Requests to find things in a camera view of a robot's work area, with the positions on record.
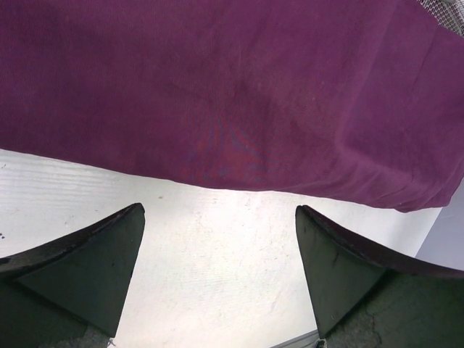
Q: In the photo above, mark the purple cloth wrap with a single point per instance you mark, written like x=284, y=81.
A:
x=360, y=101

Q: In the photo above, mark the wire mesh instrument tray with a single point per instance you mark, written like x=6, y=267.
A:
x=449, y=13

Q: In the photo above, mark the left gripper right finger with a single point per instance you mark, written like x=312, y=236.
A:
x=360, y=289

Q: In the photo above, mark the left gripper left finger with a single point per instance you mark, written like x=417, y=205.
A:
x=79, y=281

